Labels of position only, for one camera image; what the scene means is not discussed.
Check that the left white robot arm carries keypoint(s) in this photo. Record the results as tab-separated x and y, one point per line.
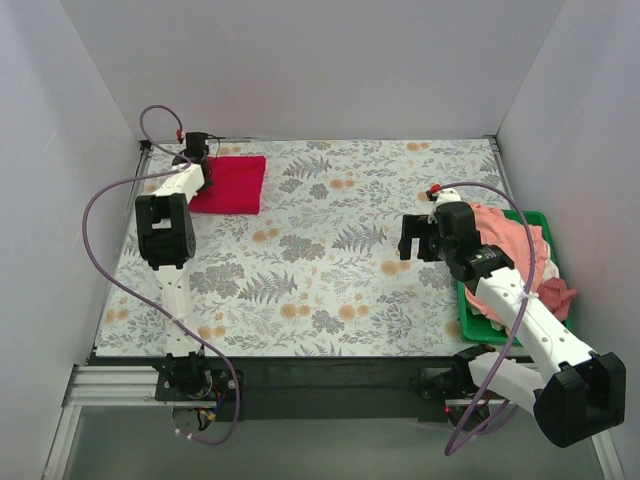
167	242

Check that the green plastic bin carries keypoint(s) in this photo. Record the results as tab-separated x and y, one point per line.
476	328

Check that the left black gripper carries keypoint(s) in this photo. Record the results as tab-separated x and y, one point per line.
196	147

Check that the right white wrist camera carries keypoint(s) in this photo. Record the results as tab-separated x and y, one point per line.
438	196

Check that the floral patterned table mat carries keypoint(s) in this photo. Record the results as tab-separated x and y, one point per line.
317	272

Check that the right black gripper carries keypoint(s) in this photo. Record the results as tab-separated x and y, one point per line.
413	235

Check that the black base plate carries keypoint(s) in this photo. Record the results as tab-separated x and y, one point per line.
298	388

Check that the dusty rose t-shirt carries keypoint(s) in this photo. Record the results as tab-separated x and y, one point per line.
557	297

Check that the magenta red t-shirt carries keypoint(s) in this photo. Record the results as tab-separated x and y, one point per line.
236	187

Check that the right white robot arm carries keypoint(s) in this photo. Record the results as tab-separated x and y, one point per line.
573	392

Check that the salmon pink t-shirt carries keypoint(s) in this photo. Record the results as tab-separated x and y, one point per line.
510	236

